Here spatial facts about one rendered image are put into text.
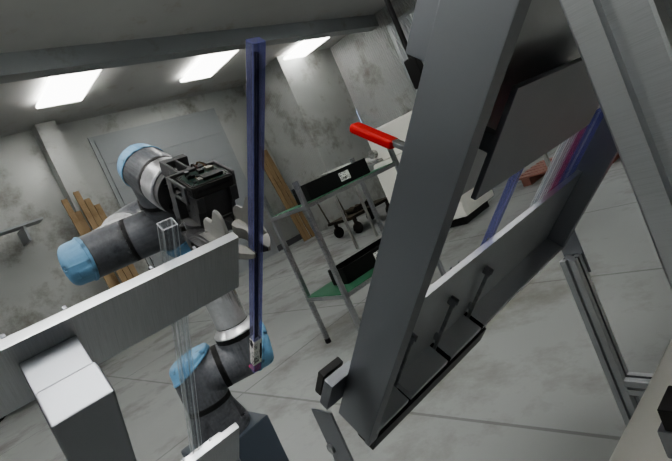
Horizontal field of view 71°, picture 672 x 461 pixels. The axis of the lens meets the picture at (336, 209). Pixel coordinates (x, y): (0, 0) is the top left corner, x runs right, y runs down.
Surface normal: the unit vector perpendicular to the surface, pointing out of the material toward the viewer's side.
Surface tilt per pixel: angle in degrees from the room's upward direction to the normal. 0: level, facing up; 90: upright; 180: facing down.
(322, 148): 90
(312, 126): 90
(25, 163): 90
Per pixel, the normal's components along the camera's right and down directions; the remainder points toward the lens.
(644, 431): -0.40, -0.91
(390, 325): -0.71, 0.36
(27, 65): 0.64, -0.22
